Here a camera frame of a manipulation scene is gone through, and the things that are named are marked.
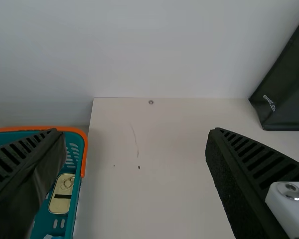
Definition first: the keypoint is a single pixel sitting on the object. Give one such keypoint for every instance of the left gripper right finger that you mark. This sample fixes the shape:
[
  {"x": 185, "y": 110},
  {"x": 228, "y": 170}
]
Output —
[{"x": 244, "y": 179}]

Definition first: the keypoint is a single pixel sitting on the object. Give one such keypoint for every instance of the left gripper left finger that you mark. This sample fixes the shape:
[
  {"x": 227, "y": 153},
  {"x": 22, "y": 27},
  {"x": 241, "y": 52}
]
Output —
[{"x": 20, "y": 179}]

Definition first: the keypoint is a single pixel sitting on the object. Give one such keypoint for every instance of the teal shopping basket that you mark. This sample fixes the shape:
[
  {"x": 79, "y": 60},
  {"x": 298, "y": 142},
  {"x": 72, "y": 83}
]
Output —
[{"x": 74, "y": 219}]

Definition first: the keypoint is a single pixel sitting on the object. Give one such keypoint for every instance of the small rectangular tin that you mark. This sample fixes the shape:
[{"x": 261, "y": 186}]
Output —
[{"x": 59, "y": 206}]

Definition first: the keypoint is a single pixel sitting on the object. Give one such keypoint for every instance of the dark grey bag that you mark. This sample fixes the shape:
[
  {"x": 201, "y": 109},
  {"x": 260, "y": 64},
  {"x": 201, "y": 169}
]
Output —
[{"x": 289, "y": 87}]

